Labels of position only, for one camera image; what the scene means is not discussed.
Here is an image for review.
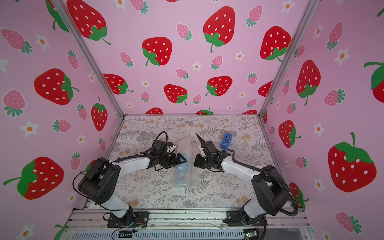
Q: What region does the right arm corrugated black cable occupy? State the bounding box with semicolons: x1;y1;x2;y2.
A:
195;133;299;217

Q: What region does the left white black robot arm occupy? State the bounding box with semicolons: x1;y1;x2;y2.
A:
78;151;187;219

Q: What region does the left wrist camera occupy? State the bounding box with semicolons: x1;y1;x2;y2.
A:
151;140;175;156

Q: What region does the clear bubble wrap sheet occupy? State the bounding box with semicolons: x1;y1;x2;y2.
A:
173;138;200;190

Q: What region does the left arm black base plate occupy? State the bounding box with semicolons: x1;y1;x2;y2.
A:
107;211;150;228

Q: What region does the blue tape dispenser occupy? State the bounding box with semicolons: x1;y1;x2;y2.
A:
221;133;233;150

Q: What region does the blue plastic wine glass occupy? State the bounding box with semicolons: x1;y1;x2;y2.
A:
175;163;188;188

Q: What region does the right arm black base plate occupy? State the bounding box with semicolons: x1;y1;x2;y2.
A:
223;210;268;227

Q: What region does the aluminium mounting rail frame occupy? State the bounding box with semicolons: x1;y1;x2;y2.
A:
56;208;316;240

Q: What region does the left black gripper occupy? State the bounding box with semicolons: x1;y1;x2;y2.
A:
157;153;187;168

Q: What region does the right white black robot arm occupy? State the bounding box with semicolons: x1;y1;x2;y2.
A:
194;153;295;222

